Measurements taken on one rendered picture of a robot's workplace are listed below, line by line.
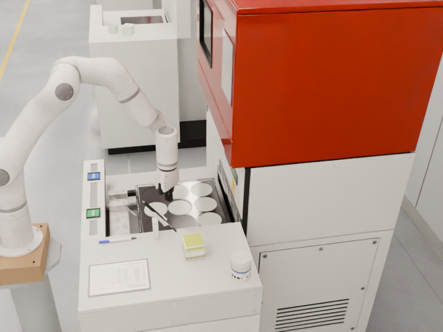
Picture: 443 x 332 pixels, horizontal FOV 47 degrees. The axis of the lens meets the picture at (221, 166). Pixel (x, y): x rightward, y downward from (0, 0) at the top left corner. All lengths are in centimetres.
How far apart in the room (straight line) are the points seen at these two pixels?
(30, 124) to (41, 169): 237
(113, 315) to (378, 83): 121
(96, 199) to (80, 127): 252
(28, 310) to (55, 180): 185
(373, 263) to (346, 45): 111
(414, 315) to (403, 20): 185
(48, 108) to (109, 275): 61
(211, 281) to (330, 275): 78
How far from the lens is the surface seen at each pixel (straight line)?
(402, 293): 328
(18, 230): 209
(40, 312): 238
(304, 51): 174
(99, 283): 184
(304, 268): 234
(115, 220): 222
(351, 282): 253
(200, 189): 232
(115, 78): 179
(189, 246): 184
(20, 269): 208
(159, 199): 227
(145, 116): 186
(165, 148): 193
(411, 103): 202
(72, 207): 376
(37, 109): 183
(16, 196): 202
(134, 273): 186
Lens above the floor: 230
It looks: 34 degrees down
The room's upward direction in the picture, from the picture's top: 2 degrees clockwise
